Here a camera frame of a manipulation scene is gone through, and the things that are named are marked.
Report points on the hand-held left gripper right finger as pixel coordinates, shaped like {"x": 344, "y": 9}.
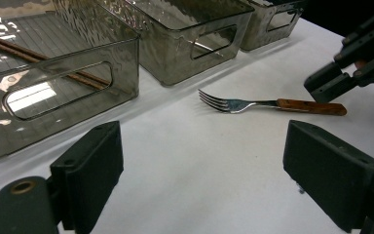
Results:
{"x": 331, "y": 172}

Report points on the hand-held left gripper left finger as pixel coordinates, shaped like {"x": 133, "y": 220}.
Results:
{"x": 91, "y": 169}

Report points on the brown wooden chopstick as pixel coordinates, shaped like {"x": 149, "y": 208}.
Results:
{"x": 13, "y": 53}
{"x": 13, "y": 46}

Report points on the white table sheet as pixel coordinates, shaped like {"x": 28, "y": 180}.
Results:
{"x": 191, "y": 162}

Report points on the steel spoon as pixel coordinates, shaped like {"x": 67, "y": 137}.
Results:
{"x": 204, "y": 47}

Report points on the smoky clear plastic bin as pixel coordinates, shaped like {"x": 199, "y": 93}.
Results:
{"x": 256, "y": 29}
{"x": 78, "y": 110}
{"x": 168, "y": 55}

